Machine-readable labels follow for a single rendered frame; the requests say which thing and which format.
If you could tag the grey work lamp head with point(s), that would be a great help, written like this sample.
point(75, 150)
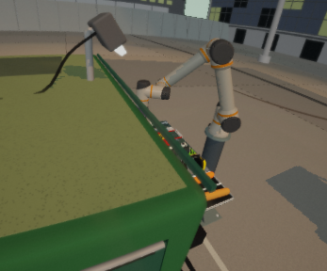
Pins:
point(107, 30)

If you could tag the yellow black selector knob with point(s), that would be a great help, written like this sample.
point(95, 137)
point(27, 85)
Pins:
point(200, 162)

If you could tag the green ground power unit body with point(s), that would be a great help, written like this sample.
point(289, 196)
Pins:
point(76, 156)

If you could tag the grey mounting bracket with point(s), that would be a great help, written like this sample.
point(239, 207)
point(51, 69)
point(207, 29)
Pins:
point(210, 216)

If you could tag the grey light pole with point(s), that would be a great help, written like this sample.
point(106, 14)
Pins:
point(271, 31)

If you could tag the grey perimeter wall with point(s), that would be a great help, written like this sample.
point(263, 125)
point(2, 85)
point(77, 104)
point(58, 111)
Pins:
point(92, 20)

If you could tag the blue grey building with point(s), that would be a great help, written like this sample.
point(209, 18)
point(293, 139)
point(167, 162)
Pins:
point(283, 25)

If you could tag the orange guard bar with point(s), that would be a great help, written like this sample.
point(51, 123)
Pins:
point(217, 194)

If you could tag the grey lamp post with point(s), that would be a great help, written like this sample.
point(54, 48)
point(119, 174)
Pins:
point(89, 56)

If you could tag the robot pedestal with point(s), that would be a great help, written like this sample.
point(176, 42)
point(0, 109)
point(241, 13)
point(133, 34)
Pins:
point(213, 152)

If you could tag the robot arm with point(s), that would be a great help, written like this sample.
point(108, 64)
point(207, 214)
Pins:
point(222, 84)

